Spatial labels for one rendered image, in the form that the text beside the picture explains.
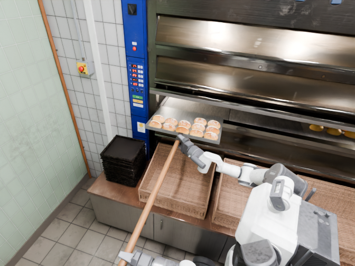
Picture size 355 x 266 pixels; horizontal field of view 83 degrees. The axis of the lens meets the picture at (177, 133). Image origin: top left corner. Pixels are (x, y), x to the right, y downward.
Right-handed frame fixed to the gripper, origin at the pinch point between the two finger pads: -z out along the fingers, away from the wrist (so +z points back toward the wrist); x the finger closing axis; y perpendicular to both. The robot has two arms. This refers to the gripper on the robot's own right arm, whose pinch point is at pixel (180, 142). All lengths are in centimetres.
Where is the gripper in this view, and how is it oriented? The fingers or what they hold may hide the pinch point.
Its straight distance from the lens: 136.1
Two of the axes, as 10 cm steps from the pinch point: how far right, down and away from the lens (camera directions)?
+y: -7.7, 3.4, -5.4
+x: 0.6, -8.0, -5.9
